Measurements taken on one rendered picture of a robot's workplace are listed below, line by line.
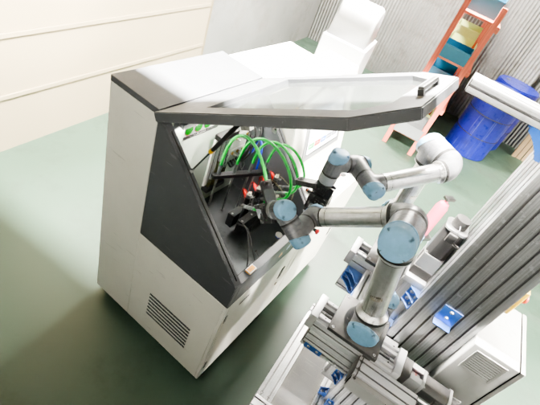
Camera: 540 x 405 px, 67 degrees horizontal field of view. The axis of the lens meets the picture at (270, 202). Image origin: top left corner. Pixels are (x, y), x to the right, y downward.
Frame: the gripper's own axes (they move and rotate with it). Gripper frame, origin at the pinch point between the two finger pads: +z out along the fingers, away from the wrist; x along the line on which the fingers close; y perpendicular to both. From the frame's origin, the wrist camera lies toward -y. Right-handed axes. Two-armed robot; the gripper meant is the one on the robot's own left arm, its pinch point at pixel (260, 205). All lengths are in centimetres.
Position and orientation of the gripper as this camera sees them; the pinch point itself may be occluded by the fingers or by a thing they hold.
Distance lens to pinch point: 177.0
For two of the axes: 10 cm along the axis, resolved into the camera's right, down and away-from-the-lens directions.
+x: 9.5, -1.5, 2.8
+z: -2.8, 0.2, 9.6
